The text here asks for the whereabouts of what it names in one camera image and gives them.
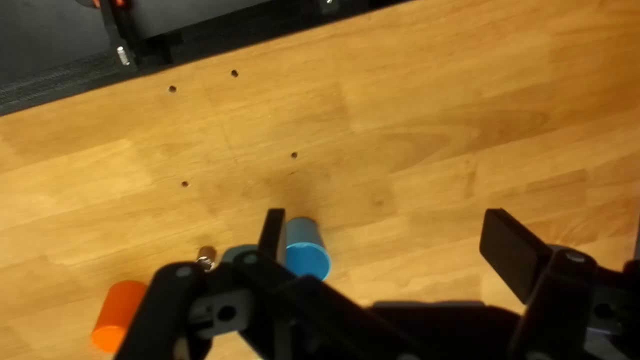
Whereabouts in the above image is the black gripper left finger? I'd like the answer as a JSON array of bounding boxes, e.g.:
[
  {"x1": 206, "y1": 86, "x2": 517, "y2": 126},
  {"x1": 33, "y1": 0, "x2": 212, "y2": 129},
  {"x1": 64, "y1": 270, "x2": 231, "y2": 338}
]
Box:
[{"x1": 116, "y1": 209, "x2": 419, "y2": 360}]

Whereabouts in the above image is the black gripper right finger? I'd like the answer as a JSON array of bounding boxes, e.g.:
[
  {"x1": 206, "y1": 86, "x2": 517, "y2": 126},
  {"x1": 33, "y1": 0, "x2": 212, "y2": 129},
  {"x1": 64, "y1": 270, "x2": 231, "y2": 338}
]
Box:
[{"x1": 479, "y1": 209, "x2": 640, "y2": 360}]

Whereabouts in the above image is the blue plastic cup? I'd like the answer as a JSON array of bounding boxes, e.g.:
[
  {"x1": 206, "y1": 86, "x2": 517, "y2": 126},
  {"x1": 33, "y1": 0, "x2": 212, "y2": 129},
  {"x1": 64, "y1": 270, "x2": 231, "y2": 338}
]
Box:
[{"x1": 284, "y1": 217, "x2": 335, "y2": 283}]

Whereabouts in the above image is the small silver metal object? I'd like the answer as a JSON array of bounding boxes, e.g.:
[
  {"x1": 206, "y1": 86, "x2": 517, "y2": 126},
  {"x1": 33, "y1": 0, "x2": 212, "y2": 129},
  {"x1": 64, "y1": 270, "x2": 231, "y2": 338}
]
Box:
[{"x1": 196, "y1": 245, "x2": 220, "y2": 275}]

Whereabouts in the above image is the orange plastic cup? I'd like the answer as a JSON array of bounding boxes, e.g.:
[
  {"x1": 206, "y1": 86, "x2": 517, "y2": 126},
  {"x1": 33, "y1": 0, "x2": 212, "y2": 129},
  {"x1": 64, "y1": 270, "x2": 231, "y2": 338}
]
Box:
[{"x1": 91, "y1": 279, "x2": 148, "y2": 356}]

